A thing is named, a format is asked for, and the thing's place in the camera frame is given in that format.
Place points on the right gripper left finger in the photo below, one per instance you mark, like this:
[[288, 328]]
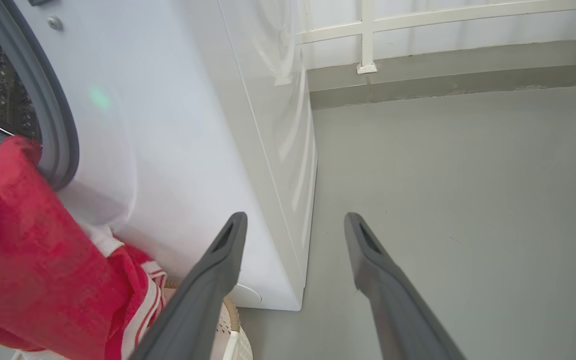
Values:
[[203, 300]]

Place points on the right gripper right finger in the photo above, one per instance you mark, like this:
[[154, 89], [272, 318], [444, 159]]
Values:
[[398, 310]]

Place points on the red and white clothing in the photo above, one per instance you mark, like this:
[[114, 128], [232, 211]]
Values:
[[33, 260]]

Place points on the cream laundry basket brown rim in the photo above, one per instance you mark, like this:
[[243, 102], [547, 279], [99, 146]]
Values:
[[230, 345]]

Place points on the white front-load washing machine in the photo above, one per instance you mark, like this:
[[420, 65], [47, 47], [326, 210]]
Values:
[[178, 150]]

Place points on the white metal railing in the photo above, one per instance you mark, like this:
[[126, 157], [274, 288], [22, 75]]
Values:
[[367, 35]]

